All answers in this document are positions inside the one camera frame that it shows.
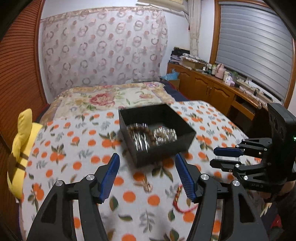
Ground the pile of folded clothes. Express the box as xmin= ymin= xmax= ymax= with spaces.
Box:
xmin=171 ymin=47 xmax=190 ymax=64

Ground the open cardboard box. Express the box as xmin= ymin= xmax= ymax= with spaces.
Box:
xmin=180 ymin=53 xmax=207 ymax=70

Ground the white power strip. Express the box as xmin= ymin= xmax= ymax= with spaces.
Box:
xmin=236 ymin=77 xmax=262 ymax=98

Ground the beige air conditioner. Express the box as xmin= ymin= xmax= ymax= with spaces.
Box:
xmin=136 ymin=0 xmax=185 ymax=5

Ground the brown wooden bead bracelet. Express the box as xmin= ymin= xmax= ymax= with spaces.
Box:
xmin=127 ymin=123 xmax=158 ymax=146

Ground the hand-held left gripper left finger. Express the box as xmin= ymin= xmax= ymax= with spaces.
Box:
xmin=26 ymin=153 xmax=121 ymax=241

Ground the white tissue box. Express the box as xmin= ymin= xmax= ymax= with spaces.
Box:
xmin=224 ymin=71 xmax=235 ymax=87

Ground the pale patterned window curtain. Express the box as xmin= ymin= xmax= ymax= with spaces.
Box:
xmin=187 ymin=0 xmax=201 ymax=55

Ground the blue plastic bag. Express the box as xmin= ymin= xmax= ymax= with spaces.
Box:
xmin=161 ymin=71 xmax=180 ymax=81

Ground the ring pattern sheer curtain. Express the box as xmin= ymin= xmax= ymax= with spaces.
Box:
xmin=40 ymin=6 xmax=168 ymax=98

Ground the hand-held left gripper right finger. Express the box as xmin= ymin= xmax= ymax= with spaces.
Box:
xmin=175 ymin=153 xmax=269 ymax=241

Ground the yellow plush toy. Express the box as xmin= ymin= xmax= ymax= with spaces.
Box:
xmin=7 ymin=108 xmax=43 ymax=200

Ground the person's right hand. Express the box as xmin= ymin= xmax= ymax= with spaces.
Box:
xmin=262 ymin=181 xmax=296 ymax=205

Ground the grey window blind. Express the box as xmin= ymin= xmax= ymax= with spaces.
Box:
xmin=215 ymin=1 xmax=294 ymax=102

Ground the pearl necklace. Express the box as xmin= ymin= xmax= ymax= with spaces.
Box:
xmin=153 ymin=126 xmax=178 ymax=147

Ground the floral bed blanket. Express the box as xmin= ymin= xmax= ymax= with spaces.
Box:
xmin=39 ymin=81 xmax=176 ymax=124

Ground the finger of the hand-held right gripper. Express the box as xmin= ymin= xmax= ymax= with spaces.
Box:
xmin=213 ymin=138 xmax=273 ymax=158
xmin=210 ymin=158 xmax=262 ymax=173

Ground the wooden cabinet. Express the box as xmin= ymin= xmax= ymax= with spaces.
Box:
xmin=167 ymin=62 xmax=271 ymax=121

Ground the orange fruit print cloth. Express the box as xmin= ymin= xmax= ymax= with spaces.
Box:
xmin=20 ymin=100 xmax=278 ymax=241

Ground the red string bracelet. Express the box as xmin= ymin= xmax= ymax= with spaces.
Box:
xmin=173 ymin=184 xmax=197 ymax=213

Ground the wooden louvred wardrobe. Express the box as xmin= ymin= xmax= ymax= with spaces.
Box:
xmin=0 ymin=0 xmax=50 ymax=241

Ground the black cardboard box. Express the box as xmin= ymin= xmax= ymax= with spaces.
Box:
xmin=118 ymin=104 xmax=197 ymax=168

